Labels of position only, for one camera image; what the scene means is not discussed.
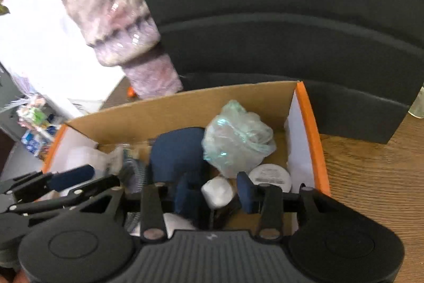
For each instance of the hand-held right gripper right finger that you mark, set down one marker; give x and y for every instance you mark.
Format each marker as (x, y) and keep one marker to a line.
(246, 193)

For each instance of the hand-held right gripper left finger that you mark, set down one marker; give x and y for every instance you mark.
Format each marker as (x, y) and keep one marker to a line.
(179, 203)

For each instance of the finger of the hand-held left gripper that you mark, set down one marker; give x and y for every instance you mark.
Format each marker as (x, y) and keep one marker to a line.
(82, 193)
(73, 177)

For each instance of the dark blue fabric pouch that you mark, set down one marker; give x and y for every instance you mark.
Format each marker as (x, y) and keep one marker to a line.
(177, 153)

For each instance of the orange cardboard box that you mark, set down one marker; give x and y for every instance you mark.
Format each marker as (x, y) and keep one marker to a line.
(185, 110)

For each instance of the white plastic packaging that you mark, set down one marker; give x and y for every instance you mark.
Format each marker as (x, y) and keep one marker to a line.
(89, 158)

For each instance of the small white case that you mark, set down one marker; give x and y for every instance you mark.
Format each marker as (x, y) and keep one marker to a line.
(218, 191)

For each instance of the white round jar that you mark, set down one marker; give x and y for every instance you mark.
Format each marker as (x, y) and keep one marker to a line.
(271, 177)

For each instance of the crumpled clear plastic bag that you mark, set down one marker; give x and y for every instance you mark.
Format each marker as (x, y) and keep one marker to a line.
(237, 137)

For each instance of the pile of colourful snack packets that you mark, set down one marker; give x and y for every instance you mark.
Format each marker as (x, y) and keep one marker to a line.
(36, 124)

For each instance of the purple patterned vase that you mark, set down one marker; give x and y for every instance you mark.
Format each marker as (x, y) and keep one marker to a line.
(122, 24)

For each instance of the black paper bag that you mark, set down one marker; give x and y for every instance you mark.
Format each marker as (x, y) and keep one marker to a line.
(281, 21)

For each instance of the clear glass item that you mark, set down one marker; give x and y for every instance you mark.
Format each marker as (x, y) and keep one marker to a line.
(416, 110)

